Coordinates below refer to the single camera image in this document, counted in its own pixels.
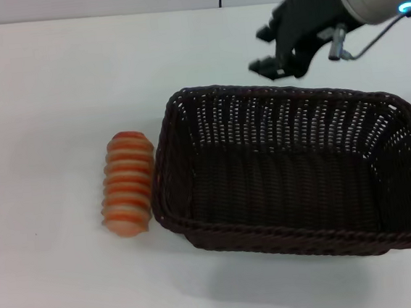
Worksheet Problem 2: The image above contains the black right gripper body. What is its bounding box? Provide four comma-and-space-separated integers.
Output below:
266, 0, 357, 82

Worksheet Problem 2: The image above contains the grey right arm cable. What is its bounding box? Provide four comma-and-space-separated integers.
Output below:
324, 10, 411, 64

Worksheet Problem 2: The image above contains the black wicker basket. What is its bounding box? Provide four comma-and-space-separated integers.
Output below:
139, 65, 411, 278

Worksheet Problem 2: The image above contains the orange striped bread roll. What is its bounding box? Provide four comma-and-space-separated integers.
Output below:
93, 128, 163, 240

